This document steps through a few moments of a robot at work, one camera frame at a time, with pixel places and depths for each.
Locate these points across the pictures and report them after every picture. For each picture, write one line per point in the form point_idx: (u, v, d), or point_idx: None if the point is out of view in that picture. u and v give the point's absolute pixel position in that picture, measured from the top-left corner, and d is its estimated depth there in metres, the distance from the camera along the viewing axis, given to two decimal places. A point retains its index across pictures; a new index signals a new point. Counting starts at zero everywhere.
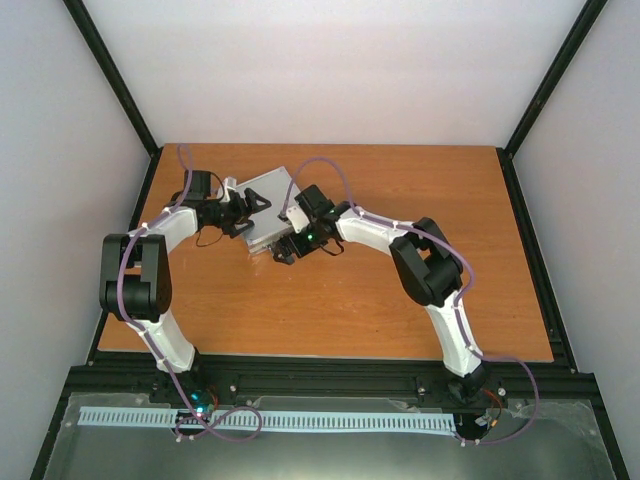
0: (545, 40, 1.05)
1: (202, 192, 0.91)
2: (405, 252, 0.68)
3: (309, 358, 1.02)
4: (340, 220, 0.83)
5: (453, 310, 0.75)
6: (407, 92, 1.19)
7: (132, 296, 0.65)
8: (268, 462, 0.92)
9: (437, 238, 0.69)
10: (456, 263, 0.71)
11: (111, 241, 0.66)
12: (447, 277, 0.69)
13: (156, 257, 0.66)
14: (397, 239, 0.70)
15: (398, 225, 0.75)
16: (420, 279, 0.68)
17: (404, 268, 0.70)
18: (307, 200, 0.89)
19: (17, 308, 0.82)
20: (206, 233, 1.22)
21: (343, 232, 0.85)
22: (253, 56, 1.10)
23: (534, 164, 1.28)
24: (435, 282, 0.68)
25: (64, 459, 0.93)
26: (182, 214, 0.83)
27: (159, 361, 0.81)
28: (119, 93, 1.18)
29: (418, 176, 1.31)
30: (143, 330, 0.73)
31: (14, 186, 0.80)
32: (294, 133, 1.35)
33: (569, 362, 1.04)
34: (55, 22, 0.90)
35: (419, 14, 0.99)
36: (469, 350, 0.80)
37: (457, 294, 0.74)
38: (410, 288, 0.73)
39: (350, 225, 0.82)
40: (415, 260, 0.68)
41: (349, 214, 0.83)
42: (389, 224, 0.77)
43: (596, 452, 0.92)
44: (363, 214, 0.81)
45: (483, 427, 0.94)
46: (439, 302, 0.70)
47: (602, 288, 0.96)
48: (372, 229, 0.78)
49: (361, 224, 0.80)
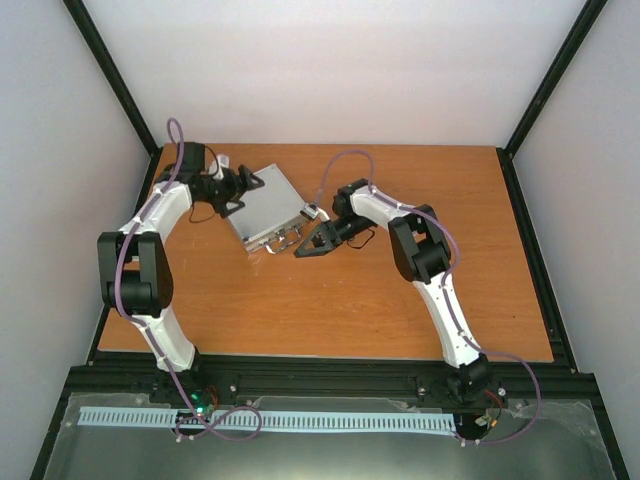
0: (545, 40, 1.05)
1: (195, 165, 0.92)
2: (400, 229, 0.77)
3: (310, 358, 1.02)
4: (355, 195, 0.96)
5: (440, 289, 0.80)
6: (408, 92, 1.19)
7: (135, 293, 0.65)
8: (269, 461, 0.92)
9: (430, 219, 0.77)
10: (444, 246, 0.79)
11: (104, 241, 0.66)
12: (433, 258, 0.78)
13: (154, 253, 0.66)
14: (396, 219, 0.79)
15: (401, 207, 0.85)
16: (408, 255, 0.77)
17: (397, 244, 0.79)
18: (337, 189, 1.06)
19: (17, 307, 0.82)
20: (199, 208, 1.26)
21: (355, 206, 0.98)
22: (254, 55, 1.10)
23: (533, 164, 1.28)
24: (421, 260, 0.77)
25: (64, 460, 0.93)
26: (174, 193, 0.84)
27: (160, 360, 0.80)
28: (119, 93, 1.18)
29: (420, 177, 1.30)
30: (144, 327, 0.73)
31: (13, 186, 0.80)
32: (296, 133, 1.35)
33: (569, 362, 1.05)
34: (55, 23, 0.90)
35: (420, 14, 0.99)
36: (460, 336, 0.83)
37: (445, 277, 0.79)
38: (400, 264, 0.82)
39: (362, 201, 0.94)
40: (407, 240, 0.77)
41: (363, 191, 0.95)
42: (392, 204, 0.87)
43: (596, 452, 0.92)
44: (374, 194, 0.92)
45: (484, 427, 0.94)
46: (424, 278, 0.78)
47: (602, 287, 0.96)
48: (379, 207, 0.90)
49: (371, 200, 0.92)
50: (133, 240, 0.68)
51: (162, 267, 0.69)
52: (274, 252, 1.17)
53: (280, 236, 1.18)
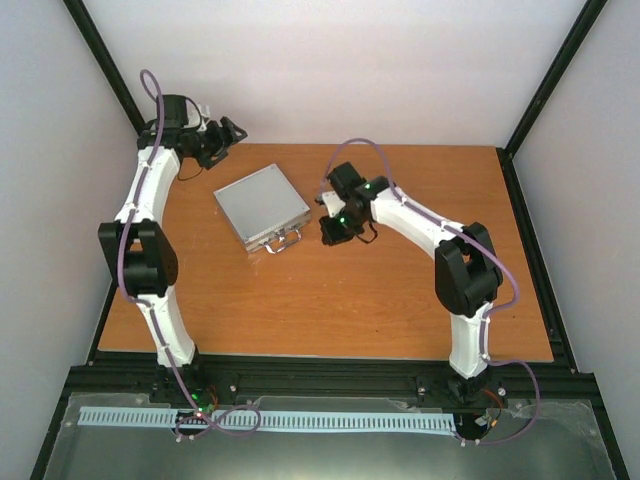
0: (544, 41, 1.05)
1: (178, 121, 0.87)
2: (451, 260, 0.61)
3: (310, 358, 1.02)
4: (376, 202, 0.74)
5: (481, 321, 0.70)
6: (406, 92, 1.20)
7: (142, 275, 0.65)
8: (268, 461, 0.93)
9: (487, 251, 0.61)
10: (496, 274, 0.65)
11: (105, 232, 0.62)
12: (485, 288, 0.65)
13: (155, 238, 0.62)
14: (443, 244, 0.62)
15: (447, 227, 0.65)
16: (459, 288, 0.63)
17: (444, 273, 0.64)
18: (336, 176, 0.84)
19: (17, 306, 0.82)
20: (186, 167, 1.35)
21: (376, 213, 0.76)
22: (253, 56, 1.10)
23: (533, 164, 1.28)
24: (472, 293, 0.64)
25: (65, 459, 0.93)
26: (161, 162, 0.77)
27: (160, 349, 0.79)
28: (119, 92, 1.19)
29: (419, 177, 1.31)
30: (150, 305, 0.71)
31: (15, 186, 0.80)
32: (295, 133, 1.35)
33: (570, 362, 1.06)
34: (55, 23, 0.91)
35: (418, 14, 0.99)
36: (481, 357, 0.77)
37: (488, 308, 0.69)
38: (442, 291, 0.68)
39: (387, 212, 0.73)
40: (460, 270, 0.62)
41: (389, 198, 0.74)
42: (436, 221, 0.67)
43: (596, 452, 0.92)
44: (405, 202, 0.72)
45: (484, 427, 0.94)
46: (470, 311, 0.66)
47: (603, 287, 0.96)
48: (417, 223, 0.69)
49: (403, 213, 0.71)
50: (131, 230, 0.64)
51: (165, 246, 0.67)
52: (274, 252, 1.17)
53: (280, 236, 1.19)
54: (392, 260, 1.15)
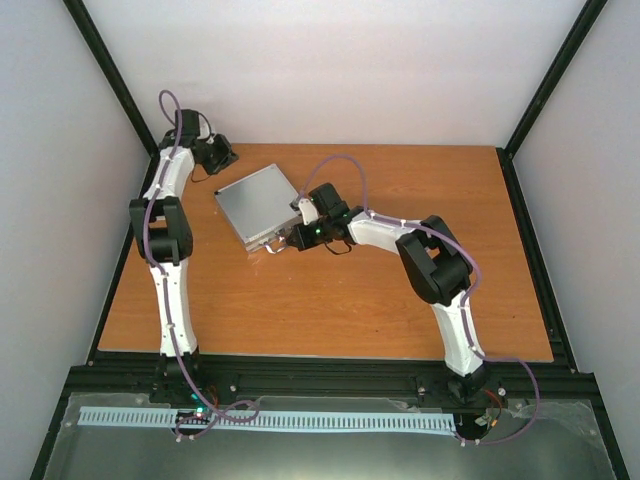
0: (545, 40, 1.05)
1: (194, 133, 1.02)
2: (411, 248, 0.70)
3: (310, 358, 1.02)
4: (352, 222, 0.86)
5: (459, 309, 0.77)
6: (407, 92, 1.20)
7: (163, 245, 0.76)
8: (268, 461, 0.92)
9: (443, 236, 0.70)
10: (463, 260, 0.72)
11: (133, 205, 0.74)
12: (455, 274, 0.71)
13: (178, 211, 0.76)
14: (404, 235, 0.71)
15: (406, 224, 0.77)
16: (427, 276, 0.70)
17: (411, 265, 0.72)
18: (322, 199, 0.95)
19: (16, 306, 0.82)
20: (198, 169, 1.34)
21: (354, 233, 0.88)
22: (253, 55, 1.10)
23: (533, 164, 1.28)
24: (442, 280, 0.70)
25: (65, 459, 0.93)
26: (180, 158, 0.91)
27: (167, 325, 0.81)
28: (119, 93, 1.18)
29: (419, 177, 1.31)
30: (164, 274, 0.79)
31: (14, 186, 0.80)
32: (296, 133, 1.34)
33: (569, 362, 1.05)
34: (55, 22, 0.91)
35: (419, 13, 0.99)
36: (471, 349, 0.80)
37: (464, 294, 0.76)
38: (419, 287, 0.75)
39: (360, 227, 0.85)
40: (423, 259, 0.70)
41: (361, 217, 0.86)
42: (396, 223, 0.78)
43: (596, 452, 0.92)
44: (373, 217, 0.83)
45: (483, 427, 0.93)
46: (447, 299, 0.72)
47: (603, 287, 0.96)
48: (380, 229, 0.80)
49: (371, 224, 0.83)
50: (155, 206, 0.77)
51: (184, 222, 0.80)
52: (274, 252, 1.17)
53: (280, 236, 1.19)
54: (392, 260, 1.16)
